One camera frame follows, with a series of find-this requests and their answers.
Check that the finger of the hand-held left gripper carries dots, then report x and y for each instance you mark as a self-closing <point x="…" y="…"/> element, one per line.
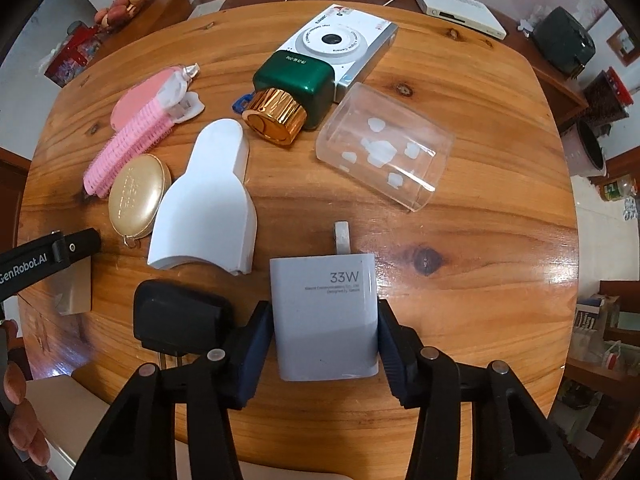
<point x="80" y="245"/>

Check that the green perfume bottle gold cap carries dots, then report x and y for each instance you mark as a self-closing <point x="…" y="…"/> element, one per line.
<point x="295" y="77"/>

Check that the person's left hand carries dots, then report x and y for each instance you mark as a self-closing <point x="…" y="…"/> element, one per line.
<point x="17" y="390"/>

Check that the black power adapter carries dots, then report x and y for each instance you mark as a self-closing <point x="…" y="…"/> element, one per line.
<point x="180" y="315"/>

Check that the wooden side cabinet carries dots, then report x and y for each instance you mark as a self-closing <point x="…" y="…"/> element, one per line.
<point x="160" y="10"/>

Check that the gold oval compact case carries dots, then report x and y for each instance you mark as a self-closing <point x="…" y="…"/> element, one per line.
<point x="135" y="195"/>

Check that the white digital camera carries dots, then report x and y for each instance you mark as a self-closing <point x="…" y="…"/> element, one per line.
<point x="345" y="45"/>

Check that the white power adapter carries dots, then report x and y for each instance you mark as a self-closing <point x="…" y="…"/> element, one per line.
<point x="325" y="320"/>

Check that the small blue tag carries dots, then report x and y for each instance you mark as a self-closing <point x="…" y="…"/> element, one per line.
<point x="240" y="105"/>

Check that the red-lidded jar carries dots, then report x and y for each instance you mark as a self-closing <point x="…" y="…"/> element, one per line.
<point x="605" y="102"/>

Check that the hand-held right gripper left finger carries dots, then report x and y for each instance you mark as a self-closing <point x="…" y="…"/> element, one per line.
<point x="247" y="360"/>

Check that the wooden shelf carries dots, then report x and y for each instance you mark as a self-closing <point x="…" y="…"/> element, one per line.
<point x="615" y="375"/>

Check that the clear plastic cup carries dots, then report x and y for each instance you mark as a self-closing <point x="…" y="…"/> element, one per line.
<point x="385" y="145"/>

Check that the dark green bag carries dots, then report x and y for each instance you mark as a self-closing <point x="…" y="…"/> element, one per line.
<point x="565" y="42"/>

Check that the white plastic curved stand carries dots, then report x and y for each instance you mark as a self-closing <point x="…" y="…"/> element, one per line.
<point x="205" y="200"/>

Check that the white paper sheet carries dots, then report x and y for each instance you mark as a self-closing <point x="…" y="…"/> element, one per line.
<point x="205" y="9"/>

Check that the white paper bag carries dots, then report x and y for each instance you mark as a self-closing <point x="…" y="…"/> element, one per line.
<point x="595" y="325"/>

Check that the pink hair roller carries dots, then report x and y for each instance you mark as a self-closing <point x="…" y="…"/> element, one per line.
<point x="120" y="152"/>

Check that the white set-top box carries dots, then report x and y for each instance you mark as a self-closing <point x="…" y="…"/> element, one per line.
<point x="450" y="7"/>

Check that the wooden wall niche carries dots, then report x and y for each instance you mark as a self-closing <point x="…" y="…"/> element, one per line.
<point x="622" y="45"/>

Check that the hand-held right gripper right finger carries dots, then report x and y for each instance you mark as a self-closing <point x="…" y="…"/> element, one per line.
<point x="397" y="360"/>

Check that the red printed box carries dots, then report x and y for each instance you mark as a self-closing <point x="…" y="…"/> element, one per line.
<point x="70" y="57"/>

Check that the brown wooden door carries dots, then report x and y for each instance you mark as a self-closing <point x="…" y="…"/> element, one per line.
<point x="10" y="165"/>

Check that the white plastic hair clip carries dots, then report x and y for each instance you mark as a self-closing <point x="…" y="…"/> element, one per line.
<point x="187" y="107"/>

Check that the grey trash bin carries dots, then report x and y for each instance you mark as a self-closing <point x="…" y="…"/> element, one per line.
<point x="580" y="152"/>

